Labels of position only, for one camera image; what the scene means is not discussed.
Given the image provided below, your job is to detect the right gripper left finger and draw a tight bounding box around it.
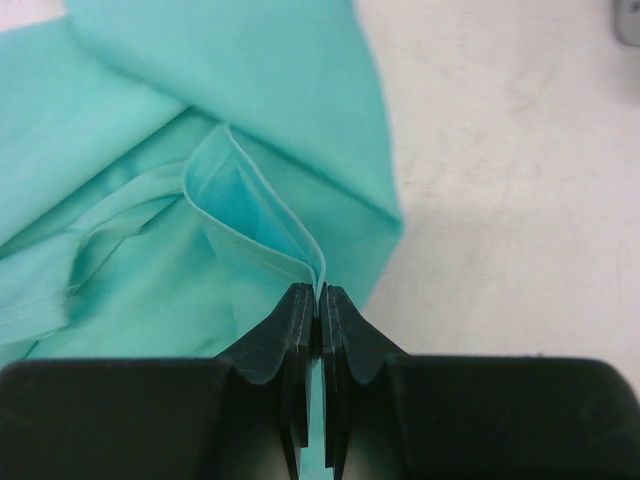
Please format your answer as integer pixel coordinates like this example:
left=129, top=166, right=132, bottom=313
left=1, top=284, right=314, bottom=479

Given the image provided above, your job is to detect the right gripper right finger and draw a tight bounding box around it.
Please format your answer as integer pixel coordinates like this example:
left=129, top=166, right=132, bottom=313
left=319, top=286, right=639, bottom=479

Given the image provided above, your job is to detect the teal t shirt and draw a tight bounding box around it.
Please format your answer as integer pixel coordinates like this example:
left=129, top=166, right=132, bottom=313
left=1, top=1, right=404, bottom=479

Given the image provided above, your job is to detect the white plastic laundry basket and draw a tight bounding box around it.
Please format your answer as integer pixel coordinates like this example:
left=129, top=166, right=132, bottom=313
left=612, top=0, right=640, bottom=47

